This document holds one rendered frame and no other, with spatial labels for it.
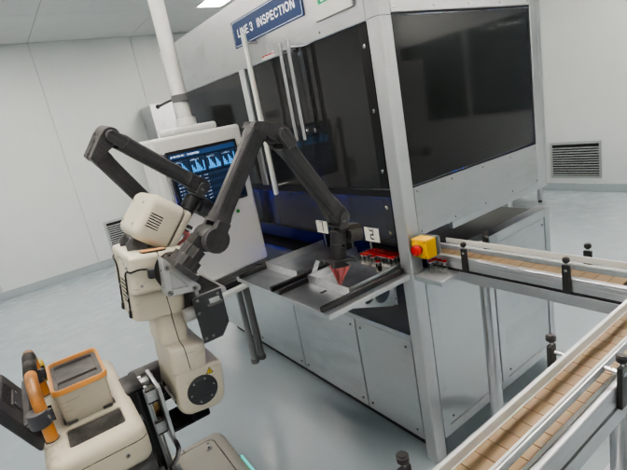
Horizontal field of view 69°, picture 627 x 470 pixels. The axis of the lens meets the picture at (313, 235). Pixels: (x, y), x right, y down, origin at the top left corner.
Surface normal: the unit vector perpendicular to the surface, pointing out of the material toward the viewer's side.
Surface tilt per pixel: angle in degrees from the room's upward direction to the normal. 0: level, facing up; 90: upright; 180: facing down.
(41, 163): 90
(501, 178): 90
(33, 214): 90
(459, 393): 90
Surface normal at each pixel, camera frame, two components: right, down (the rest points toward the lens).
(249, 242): 0.68, 0.07
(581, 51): -0.80, 0.29
